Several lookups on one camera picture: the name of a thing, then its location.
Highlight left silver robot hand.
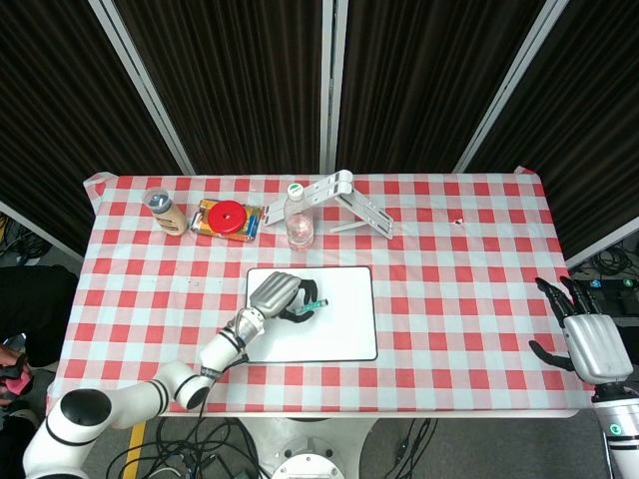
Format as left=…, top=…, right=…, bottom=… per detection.
left=248, top=270, right=320, bottom=324

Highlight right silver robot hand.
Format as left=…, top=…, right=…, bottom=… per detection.
left=528, top=275, right=634, bottom=386

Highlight green marker pen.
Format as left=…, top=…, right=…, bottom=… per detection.
left=289, top=298, right=329, bottom=315

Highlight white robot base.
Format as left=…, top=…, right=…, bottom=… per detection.
left=237, top=416, right=381, bottom=479

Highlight white drawing board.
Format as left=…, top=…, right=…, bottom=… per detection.
left=242, top=265, right=378, bottom=364

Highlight red white checkered tablecloth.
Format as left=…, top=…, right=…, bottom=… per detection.
left=45, top=169, right=593, bottom=418

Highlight clear plastic water bottle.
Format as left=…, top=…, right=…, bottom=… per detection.
left=284, top=183, right=316, bottom=250

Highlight orange snack box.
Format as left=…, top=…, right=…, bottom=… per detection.
left=190, top=198, right=265, bottom=244

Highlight red round lid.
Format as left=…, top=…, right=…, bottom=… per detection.
left=207, top=200, right=249, bottom=234

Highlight white folding laptop stand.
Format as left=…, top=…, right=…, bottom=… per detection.
left=261, top=169, right=395, bottom=240

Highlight beige drink bottle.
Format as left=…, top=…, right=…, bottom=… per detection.
left=142, top=188, right=189, bottom=238

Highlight dark folding screen panel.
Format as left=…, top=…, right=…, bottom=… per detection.
left=0, top=0, right=639, bottom=260

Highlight person's hand with red object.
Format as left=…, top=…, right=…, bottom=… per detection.
left=0, top=332, right=34, bottom=406

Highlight black floor cables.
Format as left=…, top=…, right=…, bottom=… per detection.
left=106, top=417, right=266, bottom=479

